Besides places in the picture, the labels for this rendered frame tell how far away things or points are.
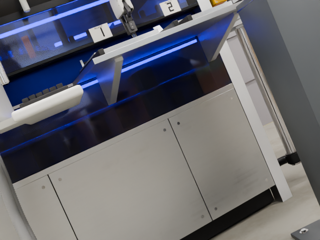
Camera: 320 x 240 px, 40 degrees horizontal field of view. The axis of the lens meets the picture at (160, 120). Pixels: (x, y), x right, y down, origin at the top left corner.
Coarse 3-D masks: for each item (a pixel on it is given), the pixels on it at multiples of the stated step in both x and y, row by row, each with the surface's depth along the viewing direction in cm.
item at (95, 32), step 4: (104, 24) 185; (92, 28) 184; (96, 28) 184; (104, 28) 185; (108, 28) 186; (92, 32) 184; (96, 32) 184; (100, 32) 185; (104, 32) 185; (108, 32) 186; (92, 36) 183; (96, 36) 184; (100, 36) 185; (108, 36) 186; (96, 40) 184
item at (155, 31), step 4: (148, 32) 164; (152, 32) 164; (156, 32) 165; (140, 36) 163; (144, 36) 163; (148, 36) 164; (128, 40) 161; (132, 40) 162; (136, 40) 162; (116, 44) 159; (120, 44) 160; (124, 44) 160; (128, 44) 161; (108, 48) 158; (112, 48) 159; (116, 48) 159; (108, 52) 158; (92, 56) 160; (88, 60) 168
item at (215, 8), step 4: (220, 4) 174; (224, 4) 175; (228, 4) 176; (212, 8) 173; (216, 8) 174; (220, 8) 174; (200, 12) 171; (204, 12) 172; (208, 12) 172; (192, 16) 170; (196, 16) 171; (200, 16) 171; (180, 20) 168
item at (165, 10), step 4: (168, 0) 196; (172, 0) 196; (176, 0) 197; (160, 4) 194; (164, 4) 195; (168, 4) 196; (172, 4) 196; (176, 4) 197; (164, 8) 195; (168, 8) 195; (172, 8) 196; (176, 8) 197; (164, 12) 195; (168, 12) 195; (172, 12) 196
